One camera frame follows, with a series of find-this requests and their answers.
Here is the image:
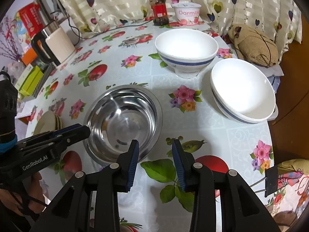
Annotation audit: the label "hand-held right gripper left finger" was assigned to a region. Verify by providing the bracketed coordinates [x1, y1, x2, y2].
[29, 139, 140, 232]

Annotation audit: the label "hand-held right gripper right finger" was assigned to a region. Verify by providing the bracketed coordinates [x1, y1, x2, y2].
[172, 139, 282, 232]

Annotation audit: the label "black power cable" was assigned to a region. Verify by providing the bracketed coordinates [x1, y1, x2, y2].
[51, 10, 150, 39]

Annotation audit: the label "cream electric kettle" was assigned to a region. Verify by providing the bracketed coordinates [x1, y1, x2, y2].
[31, 20, 76, 66]

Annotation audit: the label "black binder clip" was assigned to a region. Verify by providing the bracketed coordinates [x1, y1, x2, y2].
[250, 167, 279, 198]

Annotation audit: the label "white yogurt cup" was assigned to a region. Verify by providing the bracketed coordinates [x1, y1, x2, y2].
[172, 2, 202, 26]

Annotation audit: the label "purple flower branches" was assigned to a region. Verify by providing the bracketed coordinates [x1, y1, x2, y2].
[0, 17, 22, 61]

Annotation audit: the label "lime green box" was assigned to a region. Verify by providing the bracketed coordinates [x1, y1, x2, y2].
[18, 66, 44, 96]

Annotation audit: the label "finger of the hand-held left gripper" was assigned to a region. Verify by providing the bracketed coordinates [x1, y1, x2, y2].
[18, 124, 84, 143]
[18, 125, 91, 155]

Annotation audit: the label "zigzag patterned box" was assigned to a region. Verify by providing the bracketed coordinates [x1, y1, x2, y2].
[31, 65, 58, 97]

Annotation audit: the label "red lid sauce jar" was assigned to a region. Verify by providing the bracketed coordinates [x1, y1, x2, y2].
[148, 0, 169, 26]

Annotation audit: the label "fruit print tablecloth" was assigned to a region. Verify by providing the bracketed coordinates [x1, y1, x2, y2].
[25, 20, 274, 232]

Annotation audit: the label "white bowl with blue stripe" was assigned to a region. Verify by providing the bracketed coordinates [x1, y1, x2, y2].
[210, 58, 276, 124]
[154, 29, 219, 79]

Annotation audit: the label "red carton box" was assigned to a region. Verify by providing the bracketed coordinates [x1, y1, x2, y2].
[18, 2, 45, 39]

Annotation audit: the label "clear plastic bag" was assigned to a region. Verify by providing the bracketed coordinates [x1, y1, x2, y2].
[7, 61, 25, 78]

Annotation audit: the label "person's left hand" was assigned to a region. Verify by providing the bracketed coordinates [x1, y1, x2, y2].
[0, 171, 46, 220]

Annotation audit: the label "floral cloth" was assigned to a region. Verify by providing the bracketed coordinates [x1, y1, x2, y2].
[266, 170, 308, 219]

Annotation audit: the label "stainless steel bowl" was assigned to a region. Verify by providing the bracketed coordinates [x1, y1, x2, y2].
[83, 85, 163, 164]

